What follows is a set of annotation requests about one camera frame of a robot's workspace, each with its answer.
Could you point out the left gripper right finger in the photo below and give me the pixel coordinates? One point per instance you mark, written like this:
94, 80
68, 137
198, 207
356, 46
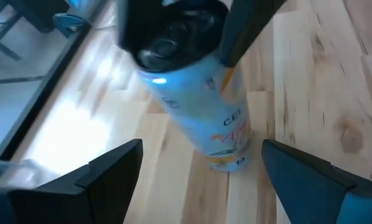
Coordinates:
313, 193

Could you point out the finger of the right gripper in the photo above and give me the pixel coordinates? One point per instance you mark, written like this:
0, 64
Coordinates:
245, 31
127, 25

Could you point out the Celsius Tropical Vibe can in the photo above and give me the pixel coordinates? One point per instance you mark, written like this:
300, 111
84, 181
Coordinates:
201, 109

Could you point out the blue background object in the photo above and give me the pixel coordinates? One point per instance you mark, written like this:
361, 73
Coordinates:
69, 25

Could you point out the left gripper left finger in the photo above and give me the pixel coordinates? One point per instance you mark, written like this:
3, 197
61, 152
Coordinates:
89, 193

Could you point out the dark background furniture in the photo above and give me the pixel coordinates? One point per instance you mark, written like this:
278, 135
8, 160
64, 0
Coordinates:
39, 12

